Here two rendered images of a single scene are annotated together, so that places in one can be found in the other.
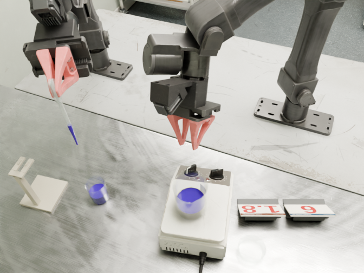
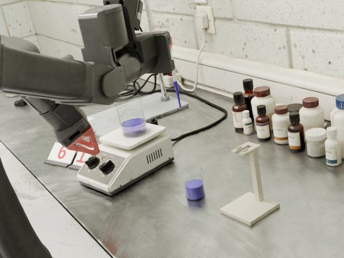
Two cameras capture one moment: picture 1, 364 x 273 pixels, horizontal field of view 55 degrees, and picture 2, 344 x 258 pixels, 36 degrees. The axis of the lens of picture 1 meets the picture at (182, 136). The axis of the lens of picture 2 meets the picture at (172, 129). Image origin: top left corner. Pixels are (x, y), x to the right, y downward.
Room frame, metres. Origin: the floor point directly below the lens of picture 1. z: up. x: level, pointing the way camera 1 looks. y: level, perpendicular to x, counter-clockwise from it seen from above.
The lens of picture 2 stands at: (1.20, 0.76, 1.43)
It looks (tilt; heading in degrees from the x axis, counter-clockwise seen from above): 21 degrees down; 217
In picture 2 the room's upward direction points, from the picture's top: 11 degrees counter-clockwise
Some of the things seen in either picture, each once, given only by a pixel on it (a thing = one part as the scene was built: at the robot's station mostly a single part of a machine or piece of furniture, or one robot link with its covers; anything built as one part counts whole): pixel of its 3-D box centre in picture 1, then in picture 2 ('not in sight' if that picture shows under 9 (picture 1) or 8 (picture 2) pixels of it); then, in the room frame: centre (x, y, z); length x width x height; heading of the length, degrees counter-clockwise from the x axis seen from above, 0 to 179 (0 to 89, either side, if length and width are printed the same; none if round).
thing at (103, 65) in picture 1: (98, 56); not in sight; (0.89, 0.24, 0.94); 0.20 x 0.07 x 0.08; 64
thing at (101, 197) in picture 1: (97, 190); (193, 183); (0.41, 0.19, 0.93); 0.04 x 0.04 x 0.06
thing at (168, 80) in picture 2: not in sight; (148, 71); (-0.32, -0.45, 0.92); 0.40 x 0.06 x 0.04; 64
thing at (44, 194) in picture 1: (34, 179); (245, 179); (0.43, 0.32, 0.96); 0.08 x 0.08 x 0.13; 72
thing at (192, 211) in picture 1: (190, 199); (132, 117); (0.32, -0.01, 1.03); 0.07 x 0.06 x 0.08; 166
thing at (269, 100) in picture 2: not in sight; (264, 109); (0.06, 0.20, 0.95); 0.06 x 0.06 x 0.11
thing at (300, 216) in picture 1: (307, 207); (61, 153); (0.35, -0.26, 0.92); 0.09 x 0.06 x 0.04; 86
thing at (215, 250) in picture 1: (198, 207); (127, 155); (0.35, -0.02, 0.94); 0.22 x 0.13 x 0.08; 167
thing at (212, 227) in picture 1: (196, 208); (132, 134); (0.33, -0.02, 0.98); 0.12 x 0.12 x 0.01; 77
